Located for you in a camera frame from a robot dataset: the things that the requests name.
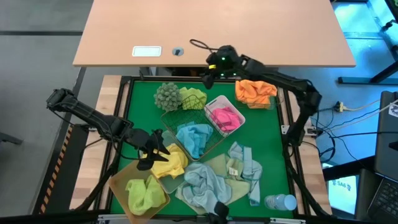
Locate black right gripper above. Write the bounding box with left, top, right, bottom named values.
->
left=201, top=45, right=246, bottom=90

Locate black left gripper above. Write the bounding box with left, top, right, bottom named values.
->
left=127, top=128, right=171, bottom=171

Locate yellow microfiber towel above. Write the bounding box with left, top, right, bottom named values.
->
left=151, top=143, right=189, bottom=179

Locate pink microfiber towel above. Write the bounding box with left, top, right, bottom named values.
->
left=211, top=106, right=241, bottom=133

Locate pale sage microfiber towel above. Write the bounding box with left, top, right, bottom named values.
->
left=175, top=153, right=251, bottom=215

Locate frosted translucent plastic bin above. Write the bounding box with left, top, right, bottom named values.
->
left=139, top=130, right=195, bottom=194

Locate green bumpy chenille mitt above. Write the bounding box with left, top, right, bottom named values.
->
left=154, top=82, right=183, bottom=113

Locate tan translucent plastic bin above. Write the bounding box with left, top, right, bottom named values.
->
left=108, top=157, right=171, bottom=224

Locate green table mat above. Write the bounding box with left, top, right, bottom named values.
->
left=110, top=80, right=295, bottom=218

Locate white rectangular desk plate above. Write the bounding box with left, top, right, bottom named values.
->
left=131, top=45, right=163, bottom=58

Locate orange cloth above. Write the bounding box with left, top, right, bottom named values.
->
left=234, top=79, right=280, bottom=111

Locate tan wooden desk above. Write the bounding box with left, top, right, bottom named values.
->
left=72, top=0, right=357, bottom=68

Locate orange black hazard tape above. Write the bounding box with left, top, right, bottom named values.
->
left=39, top=128, right=72, bottom=215

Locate clear plastic water bottle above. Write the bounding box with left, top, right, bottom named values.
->
left=264, top=192, right=299, bottom=211

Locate yellow power plug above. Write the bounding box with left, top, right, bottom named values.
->
left=333, top=101, right=348, bottom=113

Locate black desk foot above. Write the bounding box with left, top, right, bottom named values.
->
left=338, top=60, right=398, bottom=85

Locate dark grey furniture foot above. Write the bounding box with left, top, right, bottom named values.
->
left=0, top=132, right=24, bottom=146

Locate white printed sign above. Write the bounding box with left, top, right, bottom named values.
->
left=328, top=175, right=359, bottom=216

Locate black laptop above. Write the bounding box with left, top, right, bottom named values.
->
left=366, top=90, right=398, bottom=223

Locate small wire basket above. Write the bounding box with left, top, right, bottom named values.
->
left=180, top=93, right=208, bottom=110

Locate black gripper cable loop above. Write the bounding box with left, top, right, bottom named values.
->
left=188, top=39, right=220, bottom=53

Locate large green wire basket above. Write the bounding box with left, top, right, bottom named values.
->
left=160, top=107, right=226, bottom=162

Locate black sleeved cable bundle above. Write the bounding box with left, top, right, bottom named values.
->
left=74, top=146, right=122, bottom=212
left=284, top=146, right=332, bottom=218

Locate black table-level camera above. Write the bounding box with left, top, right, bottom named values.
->
left=213, top=201, right=230, bottom=224

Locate silver aluminium rail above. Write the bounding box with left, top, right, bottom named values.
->
left=98, top=216, right=307, bottom=224

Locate black power cable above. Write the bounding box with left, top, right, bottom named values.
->
left=317, top=105, right=382, bottom=138

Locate yellow cable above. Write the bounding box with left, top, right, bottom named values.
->
left=345, top=98, right=382, bottom=112

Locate white cable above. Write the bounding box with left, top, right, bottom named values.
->
left=354, top=98, right=398, bottom=123

